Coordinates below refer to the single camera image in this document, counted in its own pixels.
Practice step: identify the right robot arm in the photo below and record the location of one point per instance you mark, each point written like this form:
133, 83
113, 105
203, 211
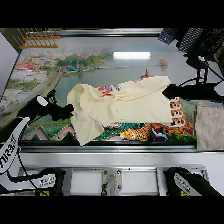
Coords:
203, 92

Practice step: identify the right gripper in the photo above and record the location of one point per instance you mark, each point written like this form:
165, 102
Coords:
174, 92

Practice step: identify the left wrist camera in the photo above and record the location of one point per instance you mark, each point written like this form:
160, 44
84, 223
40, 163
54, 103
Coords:
51, 95

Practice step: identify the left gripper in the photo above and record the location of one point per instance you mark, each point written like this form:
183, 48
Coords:
62, 112

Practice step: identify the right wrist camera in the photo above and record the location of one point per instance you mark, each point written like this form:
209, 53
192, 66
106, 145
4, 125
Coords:
200, 66

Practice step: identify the grey garment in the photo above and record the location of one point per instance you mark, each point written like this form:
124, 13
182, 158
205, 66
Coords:
210, 126

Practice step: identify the cream garment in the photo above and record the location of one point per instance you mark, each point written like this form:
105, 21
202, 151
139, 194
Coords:
133, 106

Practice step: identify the blue checked shirt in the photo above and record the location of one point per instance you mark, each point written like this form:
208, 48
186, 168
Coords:
167, 35

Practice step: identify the black checked shirt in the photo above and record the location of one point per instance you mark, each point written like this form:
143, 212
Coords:
190, 39

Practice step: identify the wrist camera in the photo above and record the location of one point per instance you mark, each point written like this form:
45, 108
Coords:
51, 95
200, 66

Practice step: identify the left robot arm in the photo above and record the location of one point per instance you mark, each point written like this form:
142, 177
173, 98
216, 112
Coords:
10, 150

